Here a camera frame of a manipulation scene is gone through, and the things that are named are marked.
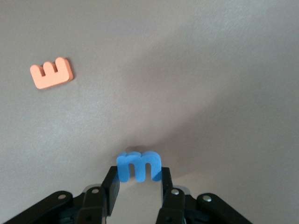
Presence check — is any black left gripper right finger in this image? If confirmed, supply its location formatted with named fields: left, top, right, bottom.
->
left=155, top=167, right=254, bottom=224

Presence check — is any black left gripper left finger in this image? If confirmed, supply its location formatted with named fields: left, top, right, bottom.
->
left=3, top=165, right=121, bottom=224

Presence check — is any blue foam letter M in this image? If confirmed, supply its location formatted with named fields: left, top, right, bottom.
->
left=116, top=150, right=163, bottom=183

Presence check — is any orange foam letter E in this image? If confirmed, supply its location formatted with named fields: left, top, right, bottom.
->
left=29, top=56, right=74, bottom=90

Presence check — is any brown table cover sheet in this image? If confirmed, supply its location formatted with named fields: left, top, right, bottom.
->
left=0, top=0, right=299, bottom=224

